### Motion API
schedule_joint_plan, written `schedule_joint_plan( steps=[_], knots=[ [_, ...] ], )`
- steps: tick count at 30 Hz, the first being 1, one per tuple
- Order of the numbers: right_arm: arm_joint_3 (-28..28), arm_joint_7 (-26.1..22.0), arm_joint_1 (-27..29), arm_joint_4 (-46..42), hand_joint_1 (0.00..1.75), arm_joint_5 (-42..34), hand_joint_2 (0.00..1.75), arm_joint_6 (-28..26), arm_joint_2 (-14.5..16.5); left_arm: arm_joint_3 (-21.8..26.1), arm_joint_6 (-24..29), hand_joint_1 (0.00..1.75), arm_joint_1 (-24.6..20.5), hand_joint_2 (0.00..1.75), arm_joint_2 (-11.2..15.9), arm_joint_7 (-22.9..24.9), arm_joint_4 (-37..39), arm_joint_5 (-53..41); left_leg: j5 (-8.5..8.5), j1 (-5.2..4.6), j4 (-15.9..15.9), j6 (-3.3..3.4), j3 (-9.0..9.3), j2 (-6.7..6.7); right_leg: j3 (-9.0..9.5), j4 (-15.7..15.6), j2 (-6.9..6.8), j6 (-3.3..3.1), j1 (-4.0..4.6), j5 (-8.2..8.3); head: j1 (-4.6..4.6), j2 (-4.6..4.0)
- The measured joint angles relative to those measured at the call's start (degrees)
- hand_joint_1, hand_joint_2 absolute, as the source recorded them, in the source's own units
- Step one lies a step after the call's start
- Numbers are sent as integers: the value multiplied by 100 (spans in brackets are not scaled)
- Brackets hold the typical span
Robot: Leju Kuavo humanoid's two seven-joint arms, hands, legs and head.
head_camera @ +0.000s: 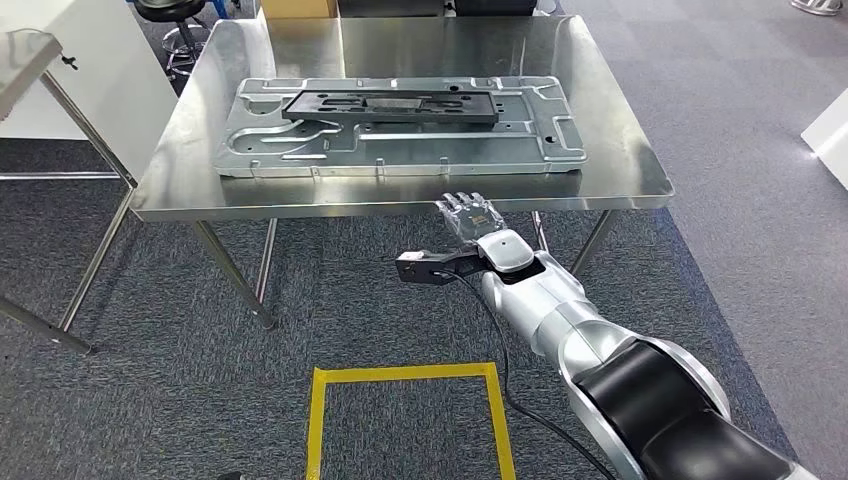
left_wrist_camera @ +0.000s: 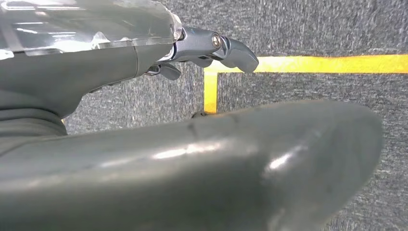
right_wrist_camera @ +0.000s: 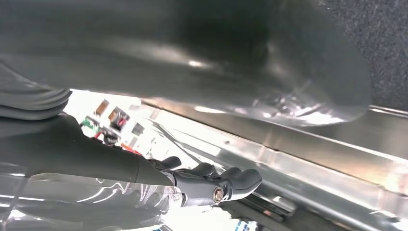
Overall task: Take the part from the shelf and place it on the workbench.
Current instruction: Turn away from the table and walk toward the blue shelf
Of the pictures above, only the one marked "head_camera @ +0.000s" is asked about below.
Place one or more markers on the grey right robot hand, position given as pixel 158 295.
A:
pixel 474 215

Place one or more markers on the long black plastic car part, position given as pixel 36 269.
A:
pixel 397 106

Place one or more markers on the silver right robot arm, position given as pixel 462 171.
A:
pixel 576 318

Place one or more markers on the stainless steel workbench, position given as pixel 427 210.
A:
pixel 430 46

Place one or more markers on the pressed silver metal panel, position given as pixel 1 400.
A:
pixel 530 142

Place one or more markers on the black equipment bag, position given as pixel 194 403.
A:
pixel 497 6

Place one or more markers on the grey hard case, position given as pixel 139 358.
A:
pixel 391 6

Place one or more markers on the brown cardboard box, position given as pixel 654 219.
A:
pixel 298 8

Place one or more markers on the black round stool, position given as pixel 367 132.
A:
pixel 179 33

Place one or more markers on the white box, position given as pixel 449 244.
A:
pixel 831 139

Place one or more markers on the white cabinet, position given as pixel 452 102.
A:
pixel 112 86

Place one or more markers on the silver chair base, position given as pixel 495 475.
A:
pixel 818 6

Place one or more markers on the black cabinet key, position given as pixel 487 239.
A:
pixel 69 63

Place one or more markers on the stainless steel table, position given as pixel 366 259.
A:
pixel 26 60

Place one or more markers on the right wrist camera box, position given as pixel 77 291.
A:
pixel 417 267

